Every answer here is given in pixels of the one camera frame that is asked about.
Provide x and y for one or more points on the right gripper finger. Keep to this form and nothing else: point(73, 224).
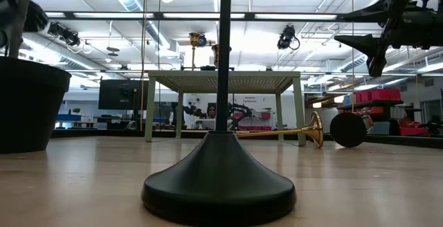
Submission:
point(377, 12)
point(370, 47)

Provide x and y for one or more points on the tall brass candlestick holder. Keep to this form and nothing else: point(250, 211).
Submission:
point(313, 130)

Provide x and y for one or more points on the medium brass candlestick holder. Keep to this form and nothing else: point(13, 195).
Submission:
point(215, 55)

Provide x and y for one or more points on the short brass candlestick holder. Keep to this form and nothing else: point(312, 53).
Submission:
point(194, 39)

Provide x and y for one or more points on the background black robot arm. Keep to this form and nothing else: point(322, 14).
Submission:
point(242, 111)
point(194, 111)

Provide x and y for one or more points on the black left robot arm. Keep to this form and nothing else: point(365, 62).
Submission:
point(36, 16)

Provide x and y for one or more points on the large red storage bin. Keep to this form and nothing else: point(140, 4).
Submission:
point(384, 94)

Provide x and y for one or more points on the small red storage bin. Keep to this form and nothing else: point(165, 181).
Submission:
point(362, 97)

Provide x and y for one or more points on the dark storage shelf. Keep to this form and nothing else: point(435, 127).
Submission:
point(370, 103)

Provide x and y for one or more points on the flat red storage bin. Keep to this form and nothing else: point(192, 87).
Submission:
point(413, 131)

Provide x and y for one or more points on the small black flat object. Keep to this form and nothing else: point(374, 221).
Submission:
point(208, 68)

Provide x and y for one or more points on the small pale green table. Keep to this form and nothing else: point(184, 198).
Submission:
point(207, 81)

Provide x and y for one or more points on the person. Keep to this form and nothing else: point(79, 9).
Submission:
point(212, 110)

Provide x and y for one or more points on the large black candlestick holder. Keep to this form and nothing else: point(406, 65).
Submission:
point(218, 185)

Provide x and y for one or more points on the black monitor screen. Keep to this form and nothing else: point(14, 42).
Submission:
point(121, 95)

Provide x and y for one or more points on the black plant pot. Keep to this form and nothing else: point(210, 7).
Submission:
point(31, 109)

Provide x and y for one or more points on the green leafy plant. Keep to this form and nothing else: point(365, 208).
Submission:
point(21, 19)

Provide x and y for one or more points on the black overhead frame bar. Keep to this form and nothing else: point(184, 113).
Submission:
point(249, 16)

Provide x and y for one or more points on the round black ceiling camera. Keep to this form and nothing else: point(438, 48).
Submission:
point(203, 41)

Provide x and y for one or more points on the black ceiling track camera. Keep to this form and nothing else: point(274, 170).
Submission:
point(64, 33)

